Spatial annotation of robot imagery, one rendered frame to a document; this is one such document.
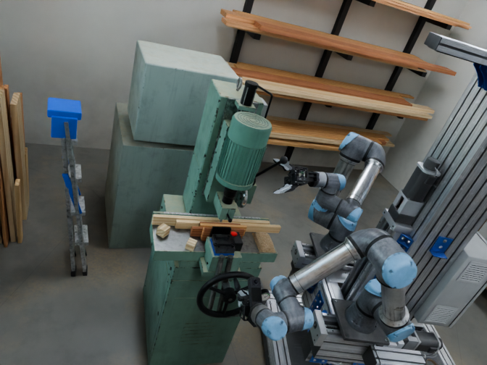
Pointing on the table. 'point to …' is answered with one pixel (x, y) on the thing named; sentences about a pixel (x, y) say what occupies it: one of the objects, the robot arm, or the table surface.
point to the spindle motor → (243, 150)
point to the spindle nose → (229, 195)
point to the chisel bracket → (223, 207)
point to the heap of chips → (264, 242)
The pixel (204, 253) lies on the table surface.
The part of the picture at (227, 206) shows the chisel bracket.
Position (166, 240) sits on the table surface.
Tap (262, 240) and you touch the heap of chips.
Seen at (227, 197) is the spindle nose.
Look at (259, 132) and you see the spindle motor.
